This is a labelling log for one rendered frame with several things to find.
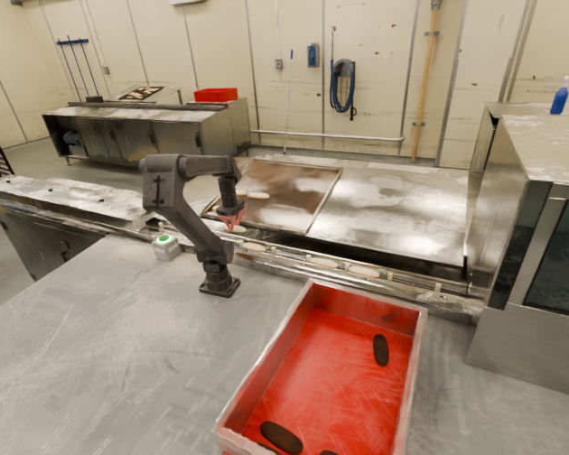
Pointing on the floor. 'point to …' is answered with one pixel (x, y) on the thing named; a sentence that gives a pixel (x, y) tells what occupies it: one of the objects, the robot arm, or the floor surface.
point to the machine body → (50, 233)
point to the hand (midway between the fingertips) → (233, 226)
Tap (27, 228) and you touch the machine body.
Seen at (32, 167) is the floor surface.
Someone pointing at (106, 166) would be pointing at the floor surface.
